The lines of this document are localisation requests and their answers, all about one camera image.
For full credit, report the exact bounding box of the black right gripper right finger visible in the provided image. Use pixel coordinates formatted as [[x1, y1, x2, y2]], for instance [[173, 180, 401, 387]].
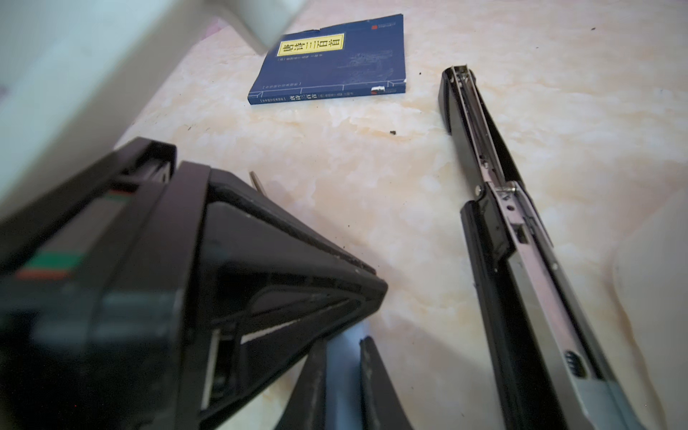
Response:
[[359, 336, 412, 430]]

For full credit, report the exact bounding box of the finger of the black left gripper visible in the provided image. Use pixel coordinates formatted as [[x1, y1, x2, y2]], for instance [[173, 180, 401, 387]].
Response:
[[199, 169, 388, 429]]

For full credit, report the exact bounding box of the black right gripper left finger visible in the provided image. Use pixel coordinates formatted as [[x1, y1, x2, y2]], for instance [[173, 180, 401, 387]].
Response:
[[274, 340, 327, 430]]

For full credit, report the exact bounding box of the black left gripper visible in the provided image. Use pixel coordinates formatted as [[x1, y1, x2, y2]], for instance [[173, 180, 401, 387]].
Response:
[[1, 138, 211, 429]]

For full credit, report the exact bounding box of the light blue mini stapler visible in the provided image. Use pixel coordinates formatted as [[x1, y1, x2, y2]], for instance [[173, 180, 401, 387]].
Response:
[[325, 322, 369, 430]]

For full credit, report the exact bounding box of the black long stapler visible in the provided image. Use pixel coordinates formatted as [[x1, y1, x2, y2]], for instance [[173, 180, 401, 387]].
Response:
[[438, 66, 641, 429]]

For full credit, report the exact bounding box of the grey white mini stapler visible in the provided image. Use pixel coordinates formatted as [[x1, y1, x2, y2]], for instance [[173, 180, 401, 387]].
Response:
[[249, 171, 267, 196]]

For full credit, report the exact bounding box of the blue book yellow label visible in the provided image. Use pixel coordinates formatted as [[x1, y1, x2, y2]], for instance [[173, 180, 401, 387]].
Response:
[[247, 14, 407, 105]]

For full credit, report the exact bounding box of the white plastic tray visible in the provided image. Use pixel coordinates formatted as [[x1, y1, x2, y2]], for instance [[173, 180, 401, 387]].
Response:
[[613, 188, 687, 429]]

